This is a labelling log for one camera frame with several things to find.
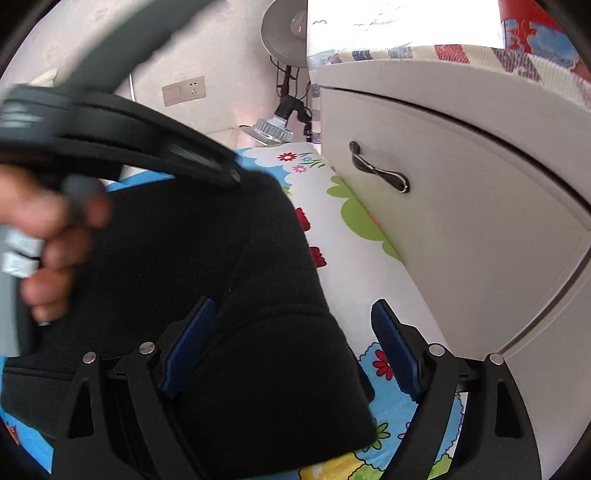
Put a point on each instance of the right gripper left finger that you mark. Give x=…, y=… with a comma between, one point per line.
x=113, y=425

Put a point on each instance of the red patterned box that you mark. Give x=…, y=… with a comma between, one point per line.
x=527, y=28

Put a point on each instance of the blue cartoon bed sheet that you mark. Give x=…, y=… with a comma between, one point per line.
x=360, y=295

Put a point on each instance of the white nightstand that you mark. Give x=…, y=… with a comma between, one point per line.
x=233, y=138

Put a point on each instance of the black pants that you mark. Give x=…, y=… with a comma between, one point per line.
x=34, y=386

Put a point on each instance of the black drawer handle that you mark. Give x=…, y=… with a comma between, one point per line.
x=397, y=180

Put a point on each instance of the grey electric fan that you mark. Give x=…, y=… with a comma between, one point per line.
x=284, y=33

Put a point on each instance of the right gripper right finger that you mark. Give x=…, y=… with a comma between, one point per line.
x=496, y=440

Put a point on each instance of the white drawer cabinet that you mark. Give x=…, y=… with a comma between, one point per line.
x=495, y=231

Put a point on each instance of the left hand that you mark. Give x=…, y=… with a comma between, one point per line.
x=46, y=215

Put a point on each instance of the grey wall socket panel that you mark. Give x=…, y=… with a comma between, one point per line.
x=183, y=91

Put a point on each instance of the silver ribbed lamp head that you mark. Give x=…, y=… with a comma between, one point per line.
x=270, y=132

